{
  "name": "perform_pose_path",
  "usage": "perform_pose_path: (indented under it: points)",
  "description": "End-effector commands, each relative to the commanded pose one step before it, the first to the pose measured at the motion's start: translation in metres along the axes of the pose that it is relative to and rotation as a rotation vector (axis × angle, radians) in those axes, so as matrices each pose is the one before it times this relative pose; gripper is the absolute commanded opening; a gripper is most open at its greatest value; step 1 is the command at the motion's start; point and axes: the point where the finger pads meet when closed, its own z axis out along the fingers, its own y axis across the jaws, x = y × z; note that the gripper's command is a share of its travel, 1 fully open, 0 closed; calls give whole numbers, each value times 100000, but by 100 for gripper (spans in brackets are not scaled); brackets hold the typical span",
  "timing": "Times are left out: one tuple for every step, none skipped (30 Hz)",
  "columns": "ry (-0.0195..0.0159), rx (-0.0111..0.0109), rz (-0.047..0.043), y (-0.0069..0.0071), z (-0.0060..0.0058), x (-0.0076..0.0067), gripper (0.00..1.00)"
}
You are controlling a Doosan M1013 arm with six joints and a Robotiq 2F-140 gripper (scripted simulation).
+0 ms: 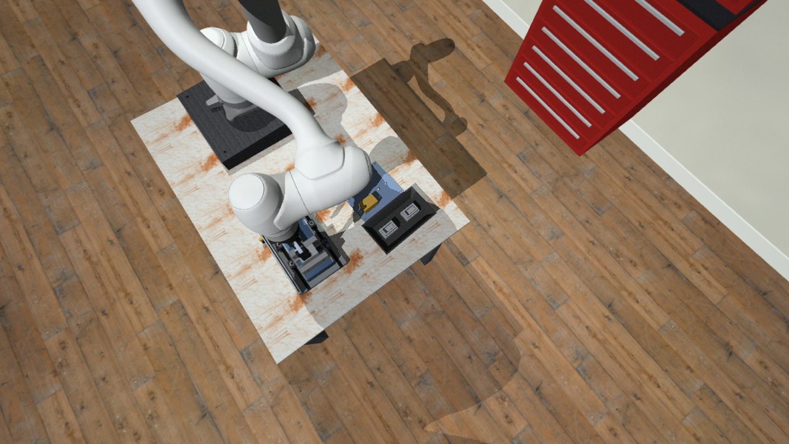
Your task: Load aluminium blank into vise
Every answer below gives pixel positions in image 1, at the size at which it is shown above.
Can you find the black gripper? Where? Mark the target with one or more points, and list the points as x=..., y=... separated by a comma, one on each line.
x=299, y=248

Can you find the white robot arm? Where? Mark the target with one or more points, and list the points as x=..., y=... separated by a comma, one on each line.
x=236, y=66

